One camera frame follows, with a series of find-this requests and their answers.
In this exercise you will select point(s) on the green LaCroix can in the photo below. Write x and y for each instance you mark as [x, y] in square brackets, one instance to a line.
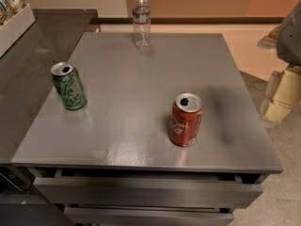
[68, 85]

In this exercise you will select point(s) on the lower steel drawer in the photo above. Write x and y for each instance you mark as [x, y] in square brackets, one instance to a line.
[135, 217]

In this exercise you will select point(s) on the steel drawer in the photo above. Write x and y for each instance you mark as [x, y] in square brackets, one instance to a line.
[148, 189]
[135, 217]

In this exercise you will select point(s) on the red coke can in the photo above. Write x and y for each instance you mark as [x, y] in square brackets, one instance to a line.
[186, 116]

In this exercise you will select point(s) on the white snack box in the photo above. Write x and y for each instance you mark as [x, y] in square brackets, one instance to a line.
[12, 30]

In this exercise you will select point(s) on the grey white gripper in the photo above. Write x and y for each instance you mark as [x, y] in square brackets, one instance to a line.
[290, 41]

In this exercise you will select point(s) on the clear plastic water bottle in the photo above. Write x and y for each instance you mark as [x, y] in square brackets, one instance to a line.
[142, 23]

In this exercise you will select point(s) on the upper steel drawer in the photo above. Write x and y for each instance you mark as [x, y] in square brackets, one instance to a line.
[148, 189]

